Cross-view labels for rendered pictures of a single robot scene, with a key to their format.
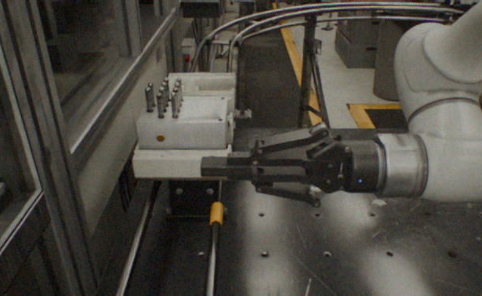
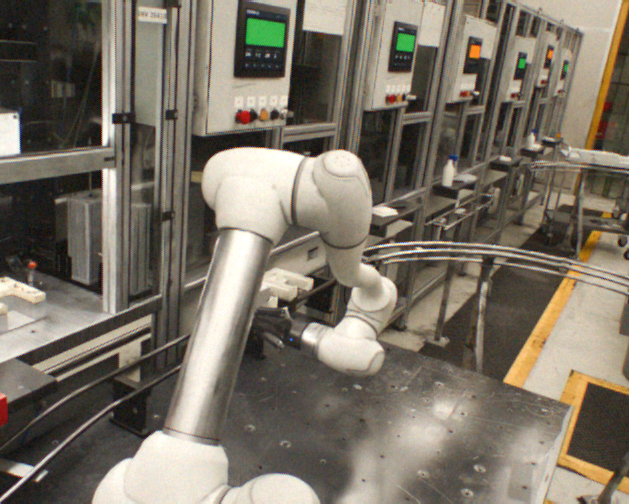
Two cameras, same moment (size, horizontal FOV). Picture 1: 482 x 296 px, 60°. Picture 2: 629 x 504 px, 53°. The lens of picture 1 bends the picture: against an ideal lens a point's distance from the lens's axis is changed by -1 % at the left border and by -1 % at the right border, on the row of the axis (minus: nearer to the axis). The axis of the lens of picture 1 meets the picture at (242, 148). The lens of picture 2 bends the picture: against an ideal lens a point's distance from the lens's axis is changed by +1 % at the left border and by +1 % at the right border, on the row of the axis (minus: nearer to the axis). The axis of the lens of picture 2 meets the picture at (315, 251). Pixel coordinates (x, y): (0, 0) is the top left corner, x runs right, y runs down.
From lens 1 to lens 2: 1.28 m
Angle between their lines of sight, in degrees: 27
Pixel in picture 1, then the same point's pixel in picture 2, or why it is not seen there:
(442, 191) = (324, 357)
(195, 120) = not seen: hidden behind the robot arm
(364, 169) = (293, 334)
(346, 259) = (300, 397)
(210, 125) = not seen: hidden behind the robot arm
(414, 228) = (359, 403)
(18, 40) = (172, 237)
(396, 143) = (313, 327)
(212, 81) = (295, 279)
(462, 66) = (360, 300)
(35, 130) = (168, 270)
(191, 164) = not seen: hidden behind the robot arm
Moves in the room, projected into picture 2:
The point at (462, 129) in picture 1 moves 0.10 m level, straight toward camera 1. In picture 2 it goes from (345, 330) to (311, 336)
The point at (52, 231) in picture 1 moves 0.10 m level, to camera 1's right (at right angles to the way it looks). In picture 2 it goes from (161, 314) to (189, 325)
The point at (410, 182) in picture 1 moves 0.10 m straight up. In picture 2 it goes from (310, 347) to (314, 311)
